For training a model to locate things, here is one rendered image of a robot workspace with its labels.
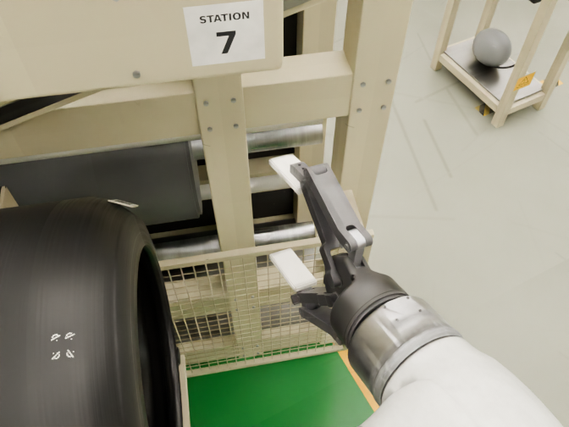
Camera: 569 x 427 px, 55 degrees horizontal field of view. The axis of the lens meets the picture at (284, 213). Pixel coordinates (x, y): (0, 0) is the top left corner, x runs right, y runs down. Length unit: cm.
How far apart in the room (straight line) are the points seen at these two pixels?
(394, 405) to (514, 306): 213
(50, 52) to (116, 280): 29
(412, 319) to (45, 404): 44
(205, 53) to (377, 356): 41
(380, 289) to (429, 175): 238
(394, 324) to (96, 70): 45
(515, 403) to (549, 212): 251
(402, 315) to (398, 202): 225
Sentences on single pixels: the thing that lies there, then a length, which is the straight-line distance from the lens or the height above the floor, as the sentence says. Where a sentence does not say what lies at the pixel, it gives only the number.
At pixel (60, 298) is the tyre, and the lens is 73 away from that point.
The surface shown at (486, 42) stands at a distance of 326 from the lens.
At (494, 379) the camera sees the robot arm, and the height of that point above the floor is 170.
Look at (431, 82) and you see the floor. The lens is 339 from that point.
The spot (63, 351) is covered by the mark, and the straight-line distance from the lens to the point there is 71.
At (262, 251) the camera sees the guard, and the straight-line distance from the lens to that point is 129.
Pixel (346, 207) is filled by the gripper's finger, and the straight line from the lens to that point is 52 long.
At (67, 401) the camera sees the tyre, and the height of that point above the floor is 146.
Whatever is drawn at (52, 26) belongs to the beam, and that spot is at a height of 173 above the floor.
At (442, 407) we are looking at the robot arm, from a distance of 41.
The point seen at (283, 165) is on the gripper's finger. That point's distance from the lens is 59.
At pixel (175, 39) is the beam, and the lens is 67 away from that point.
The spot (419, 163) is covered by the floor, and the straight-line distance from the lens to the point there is 290.
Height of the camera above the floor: 208
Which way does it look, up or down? 53 degrees down
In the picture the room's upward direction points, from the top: straight up
